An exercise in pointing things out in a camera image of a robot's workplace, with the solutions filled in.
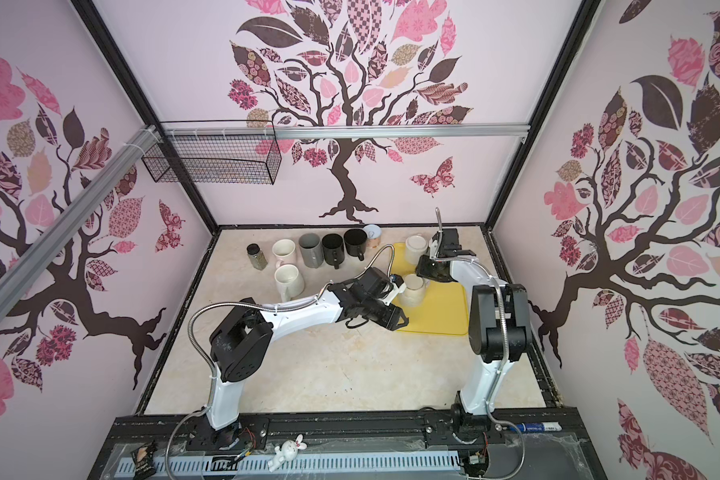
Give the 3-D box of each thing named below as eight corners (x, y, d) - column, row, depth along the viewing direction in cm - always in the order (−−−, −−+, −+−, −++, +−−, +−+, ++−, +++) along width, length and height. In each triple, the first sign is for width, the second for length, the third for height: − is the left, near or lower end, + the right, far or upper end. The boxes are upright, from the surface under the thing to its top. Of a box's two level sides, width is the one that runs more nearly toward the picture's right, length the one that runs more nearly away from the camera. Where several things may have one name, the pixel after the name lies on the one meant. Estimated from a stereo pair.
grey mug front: (300, 273, 107) (295, 255, 99) (304, 251, 114) (300, 232, 106) (322, 273, 107) (318, 255, 99) (324, 251, 114) (321, 232, 106)
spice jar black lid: (254, 270, 109) (245, 250, 101) (257, 263, 112) (247, 243, 103) (265, 270, 109) (257, 250, 101) (267, 263, 112) (259, 243, 103)
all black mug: (341, 262, 110) (340, 247, 103) (347, 242, 116) (346, 226, 110) (362, 265, 109) (362, 250, 102) (367, 245, 116) (367, 229, 109)
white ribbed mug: (275, 303, 99) (269, 291, 93) (282, 273, 107) (277, 261, 101) (302, 303, 99) (298, 291, 93) (307, 273, 107) (304, 261, 101)
